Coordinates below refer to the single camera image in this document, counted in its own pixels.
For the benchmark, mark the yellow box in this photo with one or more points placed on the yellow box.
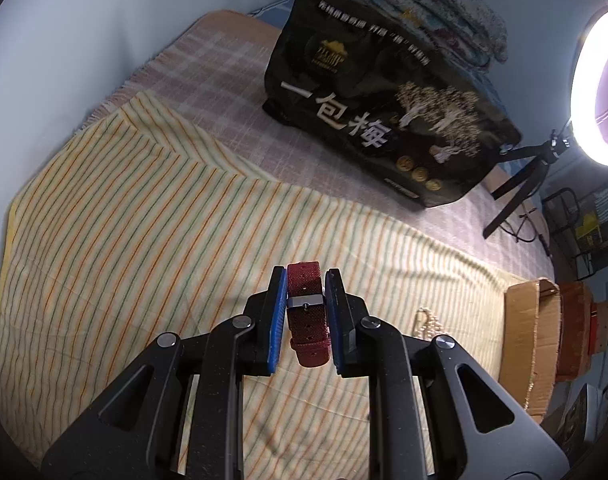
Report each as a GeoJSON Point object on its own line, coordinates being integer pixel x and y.
{"type": "Point", "coordinates": [587, 230]}

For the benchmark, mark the black metal clothes rack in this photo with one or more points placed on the black metal clothes rack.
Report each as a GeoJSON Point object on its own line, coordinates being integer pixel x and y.
{"type": "Point", "coordinates": [558, 195]}

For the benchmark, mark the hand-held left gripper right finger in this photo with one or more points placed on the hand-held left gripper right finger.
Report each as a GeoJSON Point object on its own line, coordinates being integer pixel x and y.
{"type": "Point", "coordinates": [334, 325]}

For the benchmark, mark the yellow striped blanket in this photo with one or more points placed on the yellow striped blanket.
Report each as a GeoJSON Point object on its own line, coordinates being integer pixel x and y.
{"type": "Point", "coordinates": [134, 240]}

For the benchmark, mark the black tripod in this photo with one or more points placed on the black tripod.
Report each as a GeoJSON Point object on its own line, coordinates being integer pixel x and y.
{"type": "Point", "coordinates": [513, 195]}

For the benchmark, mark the pink plaid blanket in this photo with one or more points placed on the pink plaid blanket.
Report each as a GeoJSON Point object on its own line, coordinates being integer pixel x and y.
{"type": "Point", "coordinates": [224, 70]}

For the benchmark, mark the black printed snack bag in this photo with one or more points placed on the black printed snack bag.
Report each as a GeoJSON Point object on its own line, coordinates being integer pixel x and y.
{"type": "Point", "coordinates": [383, 125]}

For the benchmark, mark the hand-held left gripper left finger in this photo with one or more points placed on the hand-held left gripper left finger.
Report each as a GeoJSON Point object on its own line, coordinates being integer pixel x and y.
{"type": "Point", "coordinates": [276, 320]}

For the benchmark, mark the folded floral quilt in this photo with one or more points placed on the folded floral quilt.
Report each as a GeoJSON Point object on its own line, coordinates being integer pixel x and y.
{"type": "Point", "coordinates": [433, 5]}

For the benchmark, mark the orange cardboard box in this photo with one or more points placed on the orange cardboard box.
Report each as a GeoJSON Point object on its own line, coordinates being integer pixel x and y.
{"type": "Point", "coordinates": [573, 330]}

